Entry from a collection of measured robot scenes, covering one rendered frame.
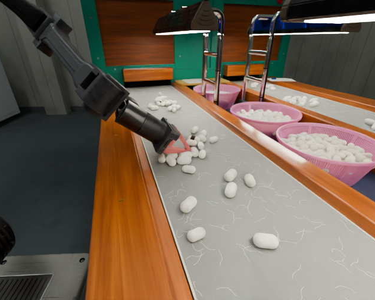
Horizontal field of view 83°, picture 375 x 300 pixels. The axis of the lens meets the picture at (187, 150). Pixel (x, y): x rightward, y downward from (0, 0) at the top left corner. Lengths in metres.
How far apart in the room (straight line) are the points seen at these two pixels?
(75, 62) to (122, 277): 0.44
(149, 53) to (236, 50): 0.60
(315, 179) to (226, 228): 0.22
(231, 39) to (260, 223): 1.37
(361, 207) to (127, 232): 0.39
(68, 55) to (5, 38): 3.46
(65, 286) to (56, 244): 0.80
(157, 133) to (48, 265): 0.48
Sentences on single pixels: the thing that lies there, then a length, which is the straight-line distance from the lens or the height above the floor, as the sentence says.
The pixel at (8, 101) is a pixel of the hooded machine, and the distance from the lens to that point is 3.81.
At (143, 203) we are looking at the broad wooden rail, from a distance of 0.39.
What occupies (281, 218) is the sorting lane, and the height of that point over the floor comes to 0.74.
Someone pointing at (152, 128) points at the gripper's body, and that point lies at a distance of 0.49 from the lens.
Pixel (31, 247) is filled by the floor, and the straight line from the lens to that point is 1.55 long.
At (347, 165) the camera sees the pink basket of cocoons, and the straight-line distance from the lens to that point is 0.61.
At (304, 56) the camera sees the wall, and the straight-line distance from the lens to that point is 3.86.
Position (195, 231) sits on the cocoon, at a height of 0.76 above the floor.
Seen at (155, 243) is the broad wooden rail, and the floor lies 0.77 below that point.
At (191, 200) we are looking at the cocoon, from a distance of 0.40.
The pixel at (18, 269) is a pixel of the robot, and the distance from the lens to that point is 0.79.
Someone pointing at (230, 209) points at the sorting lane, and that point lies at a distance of 0.42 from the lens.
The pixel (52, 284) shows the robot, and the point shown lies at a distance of 0.71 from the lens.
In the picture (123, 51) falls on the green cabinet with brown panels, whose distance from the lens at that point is 1.43.
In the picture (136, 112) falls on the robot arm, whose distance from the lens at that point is 0.48.
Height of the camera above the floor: 1.02
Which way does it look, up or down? 28 degrees down
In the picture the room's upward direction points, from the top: straight up
